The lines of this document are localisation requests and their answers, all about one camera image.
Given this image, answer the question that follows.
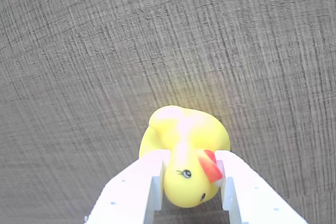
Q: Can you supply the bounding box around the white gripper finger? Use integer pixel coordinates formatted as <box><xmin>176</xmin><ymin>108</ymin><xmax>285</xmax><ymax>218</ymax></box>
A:
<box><xmin>211</xmin><ymin>150</ymin><xmax>310</xmax><ymax>224</ymax></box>
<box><xmin>84</xmin><ymin>149</ymin><xmax>172</xmax><ymax>224</ymax></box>

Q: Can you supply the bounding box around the yellow rubber duck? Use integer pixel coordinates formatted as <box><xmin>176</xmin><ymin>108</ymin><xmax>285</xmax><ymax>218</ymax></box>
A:
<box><xmin>139</xmin><ymin>105</ymin><xmax>232</xmax><ymax>209</ymax></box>

